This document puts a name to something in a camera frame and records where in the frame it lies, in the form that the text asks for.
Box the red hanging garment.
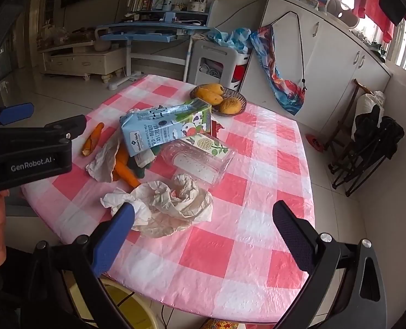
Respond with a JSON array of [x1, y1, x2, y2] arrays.
[[352, 0, 395, 43]]

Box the white plastic bag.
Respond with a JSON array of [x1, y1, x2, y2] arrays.
[[355, 91, 385, 117]]

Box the black cable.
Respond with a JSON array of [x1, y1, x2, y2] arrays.
[[117, 291, 167, 329]]

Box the brown wooden folding chair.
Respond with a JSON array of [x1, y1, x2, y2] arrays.
[[323, 79, 373, 151]]

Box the small orange peel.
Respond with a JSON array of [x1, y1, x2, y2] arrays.
[[81, 123, 105, 156]]

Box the pink white checked tablecloth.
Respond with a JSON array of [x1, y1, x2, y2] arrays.
[[20, 74, 316, 321]]

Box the red slipper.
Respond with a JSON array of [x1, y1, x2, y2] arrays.
[[306, 134, 325, 152]]

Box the blue green milk carton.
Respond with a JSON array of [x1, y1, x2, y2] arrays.
[[120, 98, 212, 157]]

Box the red snack packet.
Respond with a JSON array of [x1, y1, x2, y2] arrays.
[[208, 120, 227, 141]]

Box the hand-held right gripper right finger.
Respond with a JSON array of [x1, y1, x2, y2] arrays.
[[272, 200, 388, 329]]

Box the white plastic stool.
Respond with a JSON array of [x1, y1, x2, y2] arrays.
[[188, 39, 251, 91]]

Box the colourful printed bag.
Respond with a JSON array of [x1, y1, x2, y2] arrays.
[[250, 25, 306, 116]]

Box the blue patterned cloth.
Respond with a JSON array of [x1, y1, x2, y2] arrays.
[[208, 27, 251, 54]]

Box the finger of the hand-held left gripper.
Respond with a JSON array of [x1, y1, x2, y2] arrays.
[[0, 103, 35, 132], [25, 115, 87, 143]]

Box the white tissue paper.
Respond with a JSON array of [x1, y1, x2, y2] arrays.
[[100, 173, 214, 239]]

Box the green plush toy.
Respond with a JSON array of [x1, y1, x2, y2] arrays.
[[128, 151, 157, 179]]

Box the colourful crochet cushion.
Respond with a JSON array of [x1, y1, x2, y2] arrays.
[[201, 319, 245, 329]]

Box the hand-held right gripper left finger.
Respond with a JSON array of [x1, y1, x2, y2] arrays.
[[28, 202, 137, 329]]

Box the clear plastic bag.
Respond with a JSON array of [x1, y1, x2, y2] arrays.
[[40, 24, 70, 47]]

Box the woven fruit basket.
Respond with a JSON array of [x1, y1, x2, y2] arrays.
[[189, 87, 247, 117]]

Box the crumpled beige paper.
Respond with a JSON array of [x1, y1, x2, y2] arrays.
[[86, 137, 123, 183]]

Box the clear plastic bottle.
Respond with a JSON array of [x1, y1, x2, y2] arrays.
[[160, 134, 238, 191]]

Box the black folding chairs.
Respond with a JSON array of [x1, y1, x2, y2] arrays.
[[328, 104, 405, 197]]

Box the blue study desk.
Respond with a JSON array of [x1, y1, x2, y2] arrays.
[[95, 0, 219, 91]]

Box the white television stand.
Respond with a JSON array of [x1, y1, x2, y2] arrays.
[[39, 39, 126, 83]]

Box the yellow mango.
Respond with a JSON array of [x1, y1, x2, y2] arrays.
[[199, 84, 223, 96], [218, 97, 242, 115], [194, 90, 224, 106]]

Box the white cabinet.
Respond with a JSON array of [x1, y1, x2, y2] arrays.
[[259, 0, 393, 144]]

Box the long orange peel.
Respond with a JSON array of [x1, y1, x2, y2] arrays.
[[112, 146, 142, 189]]

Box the yellow plastic bucket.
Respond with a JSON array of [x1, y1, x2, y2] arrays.
[[68, 274, 159, 329]]

